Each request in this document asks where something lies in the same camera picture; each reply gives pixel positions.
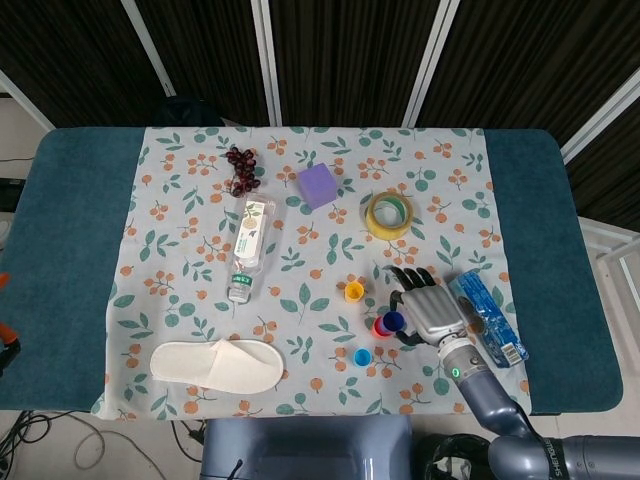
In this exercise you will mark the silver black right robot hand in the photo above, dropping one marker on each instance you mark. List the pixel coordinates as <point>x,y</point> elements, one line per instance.
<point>432,315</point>

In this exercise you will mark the dark purple plastic cup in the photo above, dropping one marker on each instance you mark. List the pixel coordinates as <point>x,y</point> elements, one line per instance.
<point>394,320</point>

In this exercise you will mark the yellow plastic cup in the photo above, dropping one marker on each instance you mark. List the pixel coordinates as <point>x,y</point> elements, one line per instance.
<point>353,292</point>

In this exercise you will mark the light blue plastic cup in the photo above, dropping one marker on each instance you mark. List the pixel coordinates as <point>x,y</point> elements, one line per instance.
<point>362,357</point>

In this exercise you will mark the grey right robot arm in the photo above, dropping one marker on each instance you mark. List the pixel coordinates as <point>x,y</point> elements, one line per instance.
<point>480,395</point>

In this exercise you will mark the orange plastic cup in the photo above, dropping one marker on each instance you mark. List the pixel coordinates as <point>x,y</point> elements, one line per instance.
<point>377,330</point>

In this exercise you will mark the blue biscuit package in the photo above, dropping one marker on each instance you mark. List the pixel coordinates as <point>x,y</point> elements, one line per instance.
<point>495,320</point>

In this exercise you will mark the yellow packing tape roll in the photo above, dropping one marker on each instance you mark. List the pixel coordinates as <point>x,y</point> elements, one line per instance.
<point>380,227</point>

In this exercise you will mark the floral print tablecloth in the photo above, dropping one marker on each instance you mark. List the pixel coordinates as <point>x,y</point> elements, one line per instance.
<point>310,250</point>

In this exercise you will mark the black plastic bag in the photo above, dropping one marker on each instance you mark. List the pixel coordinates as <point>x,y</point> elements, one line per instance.
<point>450,455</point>

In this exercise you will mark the purple foam cube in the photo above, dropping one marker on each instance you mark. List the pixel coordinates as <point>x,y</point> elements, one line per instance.
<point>317,187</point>

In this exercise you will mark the blue-grey robot torso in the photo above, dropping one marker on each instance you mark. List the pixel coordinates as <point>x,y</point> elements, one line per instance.
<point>300,445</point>

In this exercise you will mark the white metal rack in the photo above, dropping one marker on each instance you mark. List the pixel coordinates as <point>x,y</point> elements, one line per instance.
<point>610,250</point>

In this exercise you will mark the clear plastic water bottle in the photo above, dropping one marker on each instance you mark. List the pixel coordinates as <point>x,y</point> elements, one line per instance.
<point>250,235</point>

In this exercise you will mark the white cloth slipper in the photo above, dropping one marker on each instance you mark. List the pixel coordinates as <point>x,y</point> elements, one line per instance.
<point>215,367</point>

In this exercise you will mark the dark red grape bunch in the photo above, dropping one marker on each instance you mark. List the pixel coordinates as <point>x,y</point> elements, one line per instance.
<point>242,162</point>

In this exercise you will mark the dark padded chair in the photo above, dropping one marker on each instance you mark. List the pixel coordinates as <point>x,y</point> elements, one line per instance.
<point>185,112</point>

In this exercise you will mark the teal table cover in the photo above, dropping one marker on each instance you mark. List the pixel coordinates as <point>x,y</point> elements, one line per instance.
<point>65,250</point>

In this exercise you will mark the orange black clamp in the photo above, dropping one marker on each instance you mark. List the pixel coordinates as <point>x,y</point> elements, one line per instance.
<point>7,345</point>

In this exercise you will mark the white screen frame post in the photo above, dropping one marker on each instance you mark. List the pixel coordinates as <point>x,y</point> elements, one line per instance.
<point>430,60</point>
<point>150,50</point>
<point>600,120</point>
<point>267,60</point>
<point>25,97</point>

